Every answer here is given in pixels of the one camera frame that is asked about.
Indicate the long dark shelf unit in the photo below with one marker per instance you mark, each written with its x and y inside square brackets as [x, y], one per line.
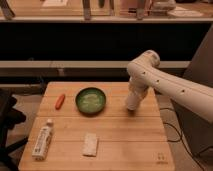
[37, 52]

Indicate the green ceramic bowl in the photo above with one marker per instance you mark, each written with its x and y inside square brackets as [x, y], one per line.
[90, 100]

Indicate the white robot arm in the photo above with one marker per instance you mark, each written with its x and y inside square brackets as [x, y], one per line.
[144, 73]

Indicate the orange carrot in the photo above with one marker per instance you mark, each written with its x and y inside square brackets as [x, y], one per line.
[59, 102]

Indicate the white rectangular eraser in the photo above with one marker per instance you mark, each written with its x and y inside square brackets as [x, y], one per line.
[90, 145]

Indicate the white tube with label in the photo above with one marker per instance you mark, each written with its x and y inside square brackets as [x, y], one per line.
[43, 141]

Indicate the black chair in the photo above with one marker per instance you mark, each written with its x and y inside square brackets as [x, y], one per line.
[9, 117]

